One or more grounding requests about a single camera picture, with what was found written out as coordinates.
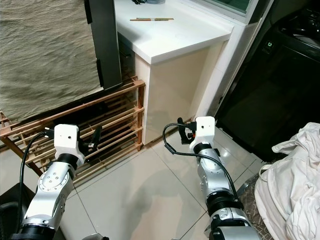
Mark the white framed window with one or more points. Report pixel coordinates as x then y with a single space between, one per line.
230 6

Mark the white counter cabinet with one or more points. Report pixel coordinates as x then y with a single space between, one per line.
175 85

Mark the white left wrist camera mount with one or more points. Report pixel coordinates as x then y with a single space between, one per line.
67 140

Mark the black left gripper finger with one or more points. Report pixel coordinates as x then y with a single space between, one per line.
96 134

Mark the small black counter object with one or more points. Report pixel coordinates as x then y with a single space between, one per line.
147 1

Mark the black washing machine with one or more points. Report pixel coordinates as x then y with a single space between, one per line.
280 85

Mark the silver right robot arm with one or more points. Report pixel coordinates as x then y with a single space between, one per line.
210 170

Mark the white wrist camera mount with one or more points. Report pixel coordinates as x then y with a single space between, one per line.
205 129
67 140

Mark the grey laundry basket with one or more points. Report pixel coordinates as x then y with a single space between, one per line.
262 220

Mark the black upright panel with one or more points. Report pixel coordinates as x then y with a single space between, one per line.
105 45

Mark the wooden slatted rack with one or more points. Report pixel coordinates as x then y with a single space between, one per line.
120 107

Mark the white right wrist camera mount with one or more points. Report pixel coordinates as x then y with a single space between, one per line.
205 129

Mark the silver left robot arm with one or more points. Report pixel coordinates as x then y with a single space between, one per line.
52 195

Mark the thin wooden pencil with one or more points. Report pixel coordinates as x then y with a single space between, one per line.
164 19
140 20

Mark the black box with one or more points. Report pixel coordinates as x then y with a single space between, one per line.
10 205

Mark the white clothes pile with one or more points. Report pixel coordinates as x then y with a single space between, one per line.
295 175

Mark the beige wrinkled cloth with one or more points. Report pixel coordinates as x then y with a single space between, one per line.
45 50

